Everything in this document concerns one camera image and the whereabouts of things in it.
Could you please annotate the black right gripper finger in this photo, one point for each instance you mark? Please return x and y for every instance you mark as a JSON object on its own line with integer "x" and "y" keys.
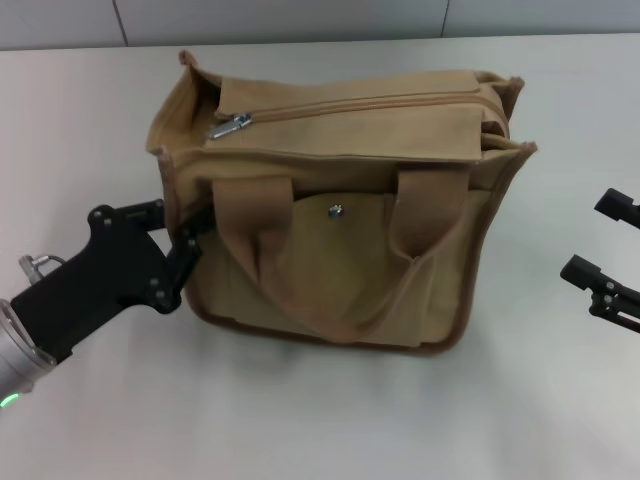
{"x": 612, "y": 295}
{"x": 622, "y": 207}

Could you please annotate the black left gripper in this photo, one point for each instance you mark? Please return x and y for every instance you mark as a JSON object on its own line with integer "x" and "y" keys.
{"x": 110, "y": 270}

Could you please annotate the silver metal zipper pull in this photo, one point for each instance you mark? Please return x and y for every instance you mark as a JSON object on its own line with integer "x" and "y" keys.
{"x": 227, "y": 127}

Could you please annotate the khaki canvas food bag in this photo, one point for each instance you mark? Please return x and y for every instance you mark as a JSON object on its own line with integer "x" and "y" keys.
{"x": 340, "y": 280}

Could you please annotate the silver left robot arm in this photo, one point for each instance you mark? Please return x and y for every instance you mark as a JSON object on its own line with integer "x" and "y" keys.
{"x": 15, "y": 350}

